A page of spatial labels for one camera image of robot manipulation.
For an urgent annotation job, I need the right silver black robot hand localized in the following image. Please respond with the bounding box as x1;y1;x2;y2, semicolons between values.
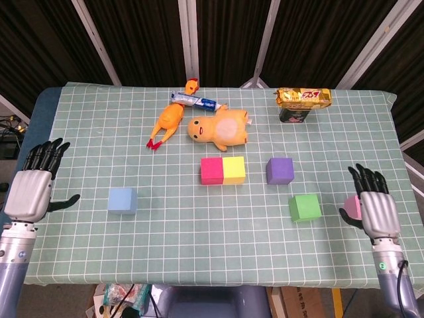
339;163;401;240

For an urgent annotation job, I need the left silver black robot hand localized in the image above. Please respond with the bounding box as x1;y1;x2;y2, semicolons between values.
3;138;81;223

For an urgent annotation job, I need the green foam cube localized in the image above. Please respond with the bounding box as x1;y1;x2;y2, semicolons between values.
288;193;323;223

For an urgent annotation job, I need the blue foam cube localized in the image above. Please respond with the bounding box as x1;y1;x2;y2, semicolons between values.
107;187;138;215

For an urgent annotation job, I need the purple foam cube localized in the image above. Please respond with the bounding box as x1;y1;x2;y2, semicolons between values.
266;157;295;186

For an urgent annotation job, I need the magenta foam cube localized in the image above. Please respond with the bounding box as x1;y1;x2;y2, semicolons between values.
200;157;225;186

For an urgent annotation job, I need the light pink foam cube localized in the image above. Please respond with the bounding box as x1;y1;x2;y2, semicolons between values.
343;194;362;220

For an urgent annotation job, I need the black equipment box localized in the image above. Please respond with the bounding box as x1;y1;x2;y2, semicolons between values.
0;132;23;160

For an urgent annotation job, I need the yellow table leg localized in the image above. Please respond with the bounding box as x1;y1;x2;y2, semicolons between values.
332;288;344;318

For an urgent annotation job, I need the brown cardboard box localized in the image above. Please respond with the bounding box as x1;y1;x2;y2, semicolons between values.
267;286;335;318

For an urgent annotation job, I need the dark green tin can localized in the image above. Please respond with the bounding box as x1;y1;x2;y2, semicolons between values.
278;105;311;125

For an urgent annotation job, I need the gold biscuit packet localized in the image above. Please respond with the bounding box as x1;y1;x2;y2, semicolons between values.
276;87;333;109

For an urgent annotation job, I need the green snack bag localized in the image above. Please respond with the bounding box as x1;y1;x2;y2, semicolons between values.
101;284;152;314

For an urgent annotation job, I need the yellow foam cube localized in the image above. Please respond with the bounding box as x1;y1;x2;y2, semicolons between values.
221;156;246;186

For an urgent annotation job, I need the orange rubber chicken toy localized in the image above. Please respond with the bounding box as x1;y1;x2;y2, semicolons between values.
146;78;201;151

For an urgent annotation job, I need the green checked tablecloth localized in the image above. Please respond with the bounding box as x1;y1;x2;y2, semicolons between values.
19;81;417;288

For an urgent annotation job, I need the yellow plush duck toy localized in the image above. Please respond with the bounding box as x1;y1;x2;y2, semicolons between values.
187;103;252;153

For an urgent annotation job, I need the silver blue toothpaste tube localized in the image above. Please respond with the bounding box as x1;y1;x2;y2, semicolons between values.
170;91;222;112

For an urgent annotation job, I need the grey-blue robot torso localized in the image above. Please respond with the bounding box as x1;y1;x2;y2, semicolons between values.
147;285;272;318

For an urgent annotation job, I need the white frame post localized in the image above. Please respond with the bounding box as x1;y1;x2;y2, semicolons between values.
399;129;424;153
0;93;32;124
336;0;417;89
402;151;424;196
71;0;122;87
178;0;199;87
240;0;282;89

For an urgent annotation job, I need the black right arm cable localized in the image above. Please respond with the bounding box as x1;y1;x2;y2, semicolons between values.
397;260;420;312

